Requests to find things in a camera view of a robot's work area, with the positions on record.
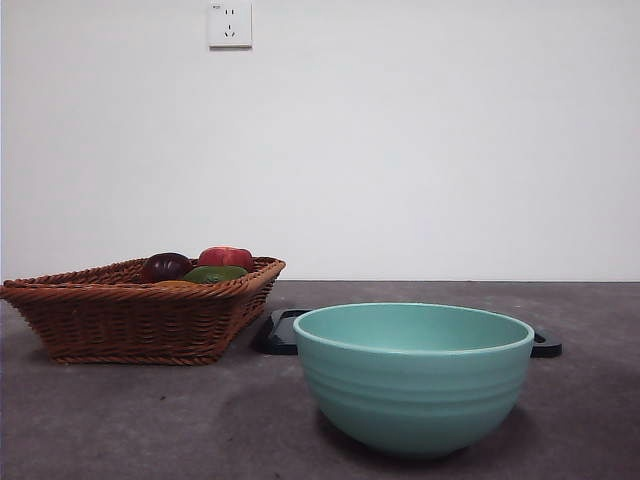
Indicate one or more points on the black rectangular tray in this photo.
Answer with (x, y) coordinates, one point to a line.
(280, 335)

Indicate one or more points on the brown wicker basket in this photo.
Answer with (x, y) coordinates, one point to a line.
(130, 320)

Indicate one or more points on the white wall socket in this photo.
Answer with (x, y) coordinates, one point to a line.
(230, 25)

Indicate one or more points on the teal ribbed bowl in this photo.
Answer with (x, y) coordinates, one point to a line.
(410, 395)

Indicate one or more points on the brown kiwi fruit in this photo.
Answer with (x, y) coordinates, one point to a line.
(175, 283)

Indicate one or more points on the green avocado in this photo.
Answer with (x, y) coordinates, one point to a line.
(215, 275)

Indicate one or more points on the dark purple plum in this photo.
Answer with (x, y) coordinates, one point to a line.
(165, 266)

